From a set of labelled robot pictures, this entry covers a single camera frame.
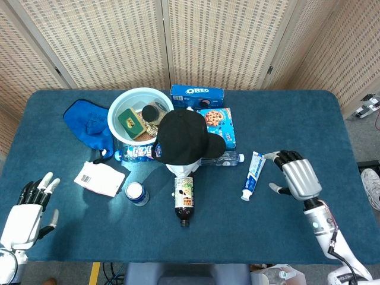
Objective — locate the blue fabric mitt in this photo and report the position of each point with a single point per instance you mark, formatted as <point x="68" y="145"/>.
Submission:
<point x="89" y="124"/>

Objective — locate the blue felt table cover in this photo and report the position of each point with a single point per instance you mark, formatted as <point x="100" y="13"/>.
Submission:
<point x="237" y="231"/>

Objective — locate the white plastic bag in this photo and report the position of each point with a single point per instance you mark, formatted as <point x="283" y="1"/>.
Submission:
<point x="279" y="274"/>

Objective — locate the blue white drink can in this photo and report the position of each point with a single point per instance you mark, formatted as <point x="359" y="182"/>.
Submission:
<point x="136" y="194"/>

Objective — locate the brown tea drink bottle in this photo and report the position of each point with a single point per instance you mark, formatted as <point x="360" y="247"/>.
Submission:
<point x="184" y="199"/>

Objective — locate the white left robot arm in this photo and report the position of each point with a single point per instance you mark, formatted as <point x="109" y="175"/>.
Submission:
<point x="10" y="264"/>

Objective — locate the white foam mannequin head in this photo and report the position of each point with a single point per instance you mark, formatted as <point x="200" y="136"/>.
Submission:
<point x="181" y="170"/>

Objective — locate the black baseball cap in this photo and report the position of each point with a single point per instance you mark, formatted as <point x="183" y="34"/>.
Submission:
<point x="184" y="136"/>

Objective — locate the blue label sports drink bottle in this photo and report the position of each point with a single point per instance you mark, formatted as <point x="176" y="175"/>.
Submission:
<point x="133" y="153"/>

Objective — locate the green rectangular box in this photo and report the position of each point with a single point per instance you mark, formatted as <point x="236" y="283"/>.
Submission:
<point x="130" y="123"/>

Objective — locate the white pink wipes packet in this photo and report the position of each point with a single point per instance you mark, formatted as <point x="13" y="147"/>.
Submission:
<point x="98" y="179"/>

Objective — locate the black screen hinge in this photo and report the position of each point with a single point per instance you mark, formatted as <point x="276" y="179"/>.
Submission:
<point x="57" y="71"/>
<point x="269" y="70"/>

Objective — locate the blue chocolate chip cookie box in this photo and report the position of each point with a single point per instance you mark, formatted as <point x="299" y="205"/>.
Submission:
<point x="221" y="121"/>

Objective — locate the white sneaker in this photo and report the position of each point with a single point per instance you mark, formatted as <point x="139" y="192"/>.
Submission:
<point x="371" y="187"/>

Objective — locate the woven rattan folding screen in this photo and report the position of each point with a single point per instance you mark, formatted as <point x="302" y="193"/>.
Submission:
<point x="112" y="38"/>

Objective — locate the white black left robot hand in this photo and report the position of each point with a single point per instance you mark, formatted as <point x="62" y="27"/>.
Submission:
<point x="20" y="222"/>

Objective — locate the blue Oreo box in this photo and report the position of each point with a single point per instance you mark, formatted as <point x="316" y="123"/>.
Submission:
<point x="196" y="95"/>

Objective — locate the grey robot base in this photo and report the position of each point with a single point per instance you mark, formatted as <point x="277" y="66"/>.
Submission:
<point x="187" y="274"/>

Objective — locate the light blue plastic basin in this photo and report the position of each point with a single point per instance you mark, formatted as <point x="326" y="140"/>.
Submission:
<point x="118" y="104"/>

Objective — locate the clear empty water bottle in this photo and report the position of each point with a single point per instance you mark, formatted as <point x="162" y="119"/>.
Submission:
<point x="222" y="158"/>

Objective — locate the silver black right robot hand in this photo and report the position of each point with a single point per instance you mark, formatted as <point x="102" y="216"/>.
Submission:
<point x="301" y="178"/>

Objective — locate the white blue toothpaste tube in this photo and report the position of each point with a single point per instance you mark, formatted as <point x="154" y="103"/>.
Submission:
<point x="253" y="175"/>

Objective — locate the black round jar lid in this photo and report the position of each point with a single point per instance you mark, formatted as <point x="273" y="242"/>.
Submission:
<point x="150" y="113"/>

